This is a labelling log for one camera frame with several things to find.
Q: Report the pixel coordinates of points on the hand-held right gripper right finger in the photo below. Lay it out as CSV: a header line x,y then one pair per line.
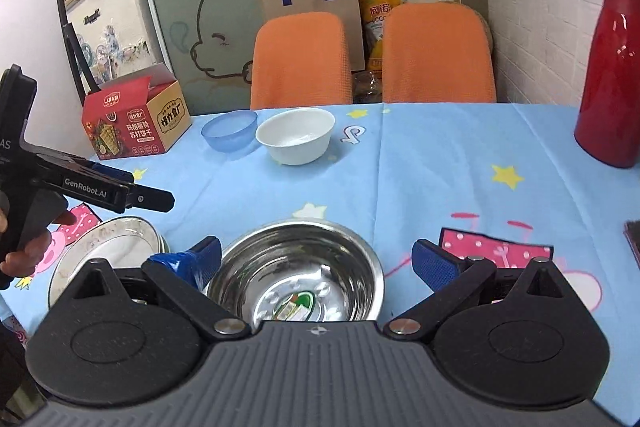
x,y
435,264

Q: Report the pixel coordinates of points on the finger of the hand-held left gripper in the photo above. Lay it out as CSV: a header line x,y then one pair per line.
x,y
152,199
112,171

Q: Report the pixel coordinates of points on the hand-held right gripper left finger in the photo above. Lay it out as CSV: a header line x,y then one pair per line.
x,y
192,264

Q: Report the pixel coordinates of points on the oval white floral plate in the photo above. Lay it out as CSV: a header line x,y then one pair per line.
x,y
115,247

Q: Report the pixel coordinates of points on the blue translucent bowl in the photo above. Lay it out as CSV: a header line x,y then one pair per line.
x,y
227,132

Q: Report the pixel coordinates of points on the stainless steel bowl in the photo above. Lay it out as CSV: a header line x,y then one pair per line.
x,y
320,267

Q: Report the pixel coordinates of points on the white ceramic bowl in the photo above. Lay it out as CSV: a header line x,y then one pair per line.
x,y
295,137

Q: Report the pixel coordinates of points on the person's left hand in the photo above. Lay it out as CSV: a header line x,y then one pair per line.
x,y
25,259

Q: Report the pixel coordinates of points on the red cracker box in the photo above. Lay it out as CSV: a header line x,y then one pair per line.
x,y
125,132

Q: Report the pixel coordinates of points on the blue cartoon pig tablecloth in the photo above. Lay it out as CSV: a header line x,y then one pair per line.
x,y
425,167

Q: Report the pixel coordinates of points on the clear plastic bag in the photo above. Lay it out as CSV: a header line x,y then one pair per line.
x,y
367,87

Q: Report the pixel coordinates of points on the smartphone in purple case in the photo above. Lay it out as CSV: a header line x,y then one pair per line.
x,y
634,237

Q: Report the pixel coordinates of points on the orange chair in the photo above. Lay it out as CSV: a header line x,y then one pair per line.
x,y
435,57
300,62

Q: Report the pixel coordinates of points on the red thermos jug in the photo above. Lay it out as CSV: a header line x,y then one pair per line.
x,y
610,82

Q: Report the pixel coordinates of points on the yellow snack bag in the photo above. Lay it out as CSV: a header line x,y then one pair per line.
x,y
377,12

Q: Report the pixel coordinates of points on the brown paper bag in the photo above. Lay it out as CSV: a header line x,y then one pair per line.
x,y
345,7

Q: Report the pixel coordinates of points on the white board black frame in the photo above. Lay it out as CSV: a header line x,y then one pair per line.
x,y
25,32

